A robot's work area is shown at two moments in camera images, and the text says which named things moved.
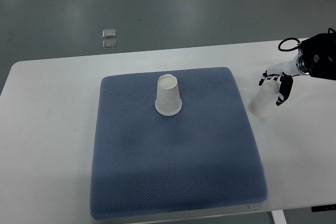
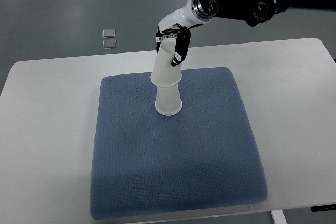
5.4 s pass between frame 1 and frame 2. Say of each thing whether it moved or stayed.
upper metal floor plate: stayed
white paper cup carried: moved
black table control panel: stayed
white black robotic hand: moved
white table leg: stayed
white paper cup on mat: stayed
